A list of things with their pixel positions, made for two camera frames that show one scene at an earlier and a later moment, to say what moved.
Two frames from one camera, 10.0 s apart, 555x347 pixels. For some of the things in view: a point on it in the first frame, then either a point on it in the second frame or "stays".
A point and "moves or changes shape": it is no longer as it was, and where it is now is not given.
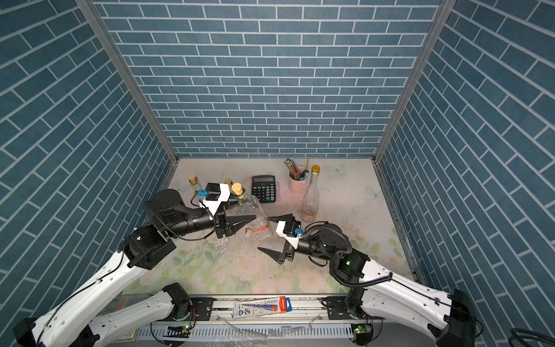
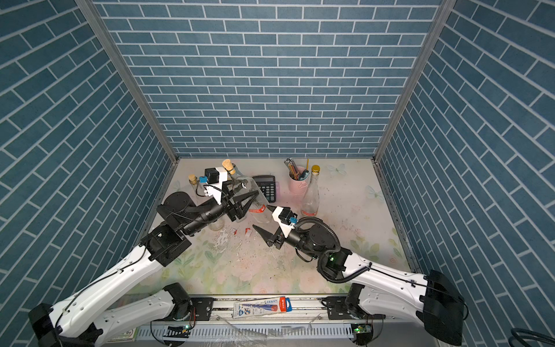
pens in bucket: x=294 y=172 stays
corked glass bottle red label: x=260 y=228 moves or changes shape
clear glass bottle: x=195 y=183 stays
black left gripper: x=222 y=225 to x=230 y=205
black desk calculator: x=264 y=186 stays
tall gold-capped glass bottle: x=310 y=206 stays
